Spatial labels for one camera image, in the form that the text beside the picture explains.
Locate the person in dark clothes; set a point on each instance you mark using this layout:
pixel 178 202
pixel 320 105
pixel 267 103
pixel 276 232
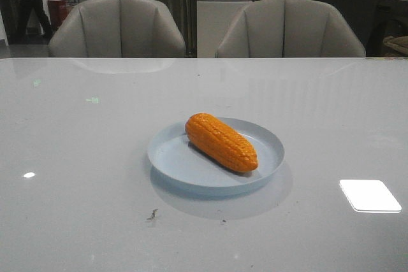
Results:
pixel 25 9

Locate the white refrigerator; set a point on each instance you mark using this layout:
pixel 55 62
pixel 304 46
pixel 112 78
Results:
pixel 224 11

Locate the beige chair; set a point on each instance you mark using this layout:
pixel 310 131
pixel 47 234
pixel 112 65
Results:
pixel 289 28
pixel 117 29

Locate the red fire extinguisher box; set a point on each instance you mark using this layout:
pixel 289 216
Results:
pixel 58 12

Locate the beige chair right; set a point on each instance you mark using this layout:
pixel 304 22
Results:
pixel 289 28

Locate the beige chair left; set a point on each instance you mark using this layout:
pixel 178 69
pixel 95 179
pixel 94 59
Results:
pixel 117 29

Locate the orange corn cob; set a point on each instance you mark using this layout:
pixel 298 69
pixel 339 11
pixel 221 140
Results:
pixel 221 142

